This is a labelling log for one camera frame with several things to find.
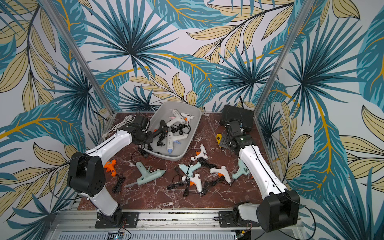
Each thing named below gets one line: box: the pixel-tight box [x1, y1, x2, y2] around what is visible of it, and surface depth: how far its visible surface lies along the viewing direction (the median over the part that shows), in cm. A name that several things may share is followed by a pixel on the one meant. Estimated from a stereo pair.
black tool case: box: [220, 104, 254, 133], surface depth 116 cm
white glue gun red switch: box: [191, 144, 209, 162], surface depth 97 cm
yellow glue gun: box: [216, 133, 223, 145], surface depth 105 cm
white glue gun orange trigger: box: [181, 173, 202, 193], surface depth 86 cm
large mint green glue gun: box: [124, 161, 166, 188], surface depth 87 cm
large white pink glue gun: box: [166, 109, 185, 127], surface depth 115 cm
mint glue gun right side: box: [232, 158, 250, 180], surface depth 90 cm
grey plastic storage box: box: [144, 101, 202, 161], surface depth 109 cm
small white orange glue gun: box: [180, 112, 194, 124], surface depth 116 cm
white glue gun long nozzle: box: [209, 165, 232, 187], surface depth 89 cm
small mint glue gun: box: [178, 161, 202, 177], surface depth 91 cm
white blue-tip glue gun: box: [167, 131, 188, 154], surface depth 102 cm
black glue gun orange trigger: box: [152, 119, 169, 138], surface depth 105 cm
